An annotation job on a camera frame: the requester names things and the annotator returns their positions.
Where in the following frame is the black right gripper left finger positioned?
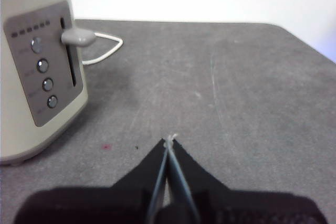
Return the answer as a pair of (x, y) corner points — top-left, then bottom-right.
(13, 137), (169, 224)

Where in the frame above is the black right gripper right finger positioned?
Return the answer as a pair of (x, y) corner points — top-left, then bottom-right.
(154, 138), (329, 224)

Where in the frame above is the cream two-slot toaster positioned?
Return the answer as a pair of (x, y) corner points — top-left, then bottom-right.
(0, 0), (89, 166)

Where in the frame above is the white toaster power cable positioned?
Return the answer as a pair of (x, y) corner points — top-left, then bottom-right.
(81, 32), (124, 66)

